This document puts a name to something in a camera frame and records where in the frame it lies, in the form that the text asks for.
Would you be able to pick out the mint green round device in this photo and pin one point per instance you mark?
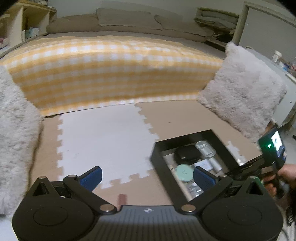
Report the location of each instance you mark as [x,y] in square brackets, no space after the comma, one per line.
[184,173]

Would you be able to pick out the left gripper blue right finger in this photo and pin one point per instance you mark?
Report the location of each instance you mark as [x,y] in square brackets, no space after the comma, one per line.
[212,187]

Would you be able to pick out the left fluffy white pillow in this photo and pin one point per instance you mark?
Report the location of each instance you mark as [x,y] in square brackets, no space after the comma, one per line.
[21,123]

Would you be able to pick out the white jar on cabinet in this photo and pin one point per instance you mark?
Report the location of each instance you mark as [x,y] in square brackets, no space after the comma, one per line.
[276,57]

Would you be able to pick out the yellow white checkered blanket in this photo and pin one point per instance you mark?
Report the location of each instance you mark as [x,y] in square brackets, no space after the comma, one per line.
[69,73]

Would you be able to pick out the grey white power adapter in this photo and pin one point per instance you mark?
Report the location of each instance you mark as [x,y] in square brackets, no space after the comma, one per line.
[205,164]

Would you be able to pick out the black oval case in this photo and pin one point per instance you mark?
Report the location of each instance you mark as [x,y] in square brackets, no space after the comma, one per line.
[187,155]

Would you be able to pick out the wooden shelf unit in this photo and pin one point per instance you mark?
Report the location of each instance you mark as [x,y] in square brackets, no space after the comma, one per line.
[23,22]

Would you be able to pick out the grey white plastic housing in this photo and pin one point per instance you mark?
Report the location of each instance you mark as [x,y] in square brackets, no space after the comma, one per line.
[207,152]

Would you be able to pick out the fluffy white pillow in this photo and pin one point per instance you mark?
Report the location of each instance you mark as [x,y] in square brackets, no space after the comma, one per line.
[21,123]
[244,92]

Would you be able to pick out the right fluffy white pillow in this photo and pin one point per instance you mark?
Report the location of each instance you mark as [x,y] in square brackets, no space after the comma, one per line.
[244,92]

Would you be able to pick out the person's right hand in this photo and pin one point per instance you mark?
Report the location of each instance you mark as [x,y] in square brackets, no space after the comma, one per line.
[287,172]

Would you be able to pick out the black rectangular storage box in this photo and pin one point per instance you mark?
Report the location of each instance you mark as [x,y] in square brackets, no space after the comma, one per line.
[163,161]

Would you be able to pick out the clear plastic screw box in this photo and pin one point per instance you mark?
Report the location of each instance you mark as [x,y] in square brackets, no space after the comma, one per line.
[193,189]

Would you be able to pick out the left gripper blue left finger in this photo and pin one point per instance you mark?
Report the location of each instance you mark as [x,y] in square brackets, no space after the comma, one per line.
[81,188]

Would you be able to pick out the folded grey bedding stack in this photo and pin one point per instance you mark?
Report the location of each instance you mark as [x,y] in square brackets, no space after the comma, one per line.
[220,21]

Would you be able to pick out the brown bed pillows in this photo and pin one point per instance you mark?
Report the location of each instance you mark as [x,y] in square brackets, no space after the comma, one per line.
[142,22]

